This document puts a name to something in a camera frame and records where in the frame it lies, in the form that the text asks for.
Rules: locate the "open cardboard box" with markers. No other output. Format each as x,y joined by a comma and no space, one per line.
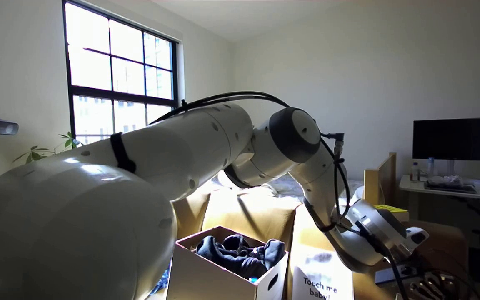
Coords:
207,278

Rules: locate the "white bedding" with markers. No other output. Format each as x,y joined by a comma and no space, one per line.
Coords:
284,186

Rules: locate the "light wooden bed frame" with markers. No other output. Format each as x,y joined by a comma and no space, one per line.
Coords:
382,184

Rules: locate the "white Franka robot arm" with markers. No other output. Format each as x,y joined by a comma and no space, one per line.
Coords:
196,144

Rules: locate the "green houseplant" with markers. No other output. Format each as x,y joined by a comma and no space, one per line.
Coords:
37,153

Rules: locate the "blue patterned cloth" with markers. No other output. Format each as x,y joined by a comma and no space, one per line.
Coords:
162,281

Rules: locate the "yellow book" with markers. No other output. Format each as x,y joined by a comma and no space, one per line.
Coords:
396,213

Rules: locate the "black keyboard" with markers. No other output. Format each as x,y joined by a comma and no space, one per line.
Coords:
451,186

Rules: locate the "dark blue clothes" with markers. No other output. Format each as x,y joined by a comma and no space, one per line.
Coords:
241,253

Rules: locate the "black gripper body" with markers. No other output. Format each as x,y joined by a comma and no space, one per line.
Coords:
432,284

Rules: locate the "black monitor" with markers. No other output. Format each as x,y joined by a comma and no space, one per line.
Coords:
459,139

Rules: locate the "large tan box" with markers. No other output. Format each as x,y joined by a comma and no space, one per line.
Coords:
446,244

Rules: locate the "small clear bottle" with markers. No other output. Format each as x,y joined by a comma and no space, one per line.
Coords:
431,168
416,173

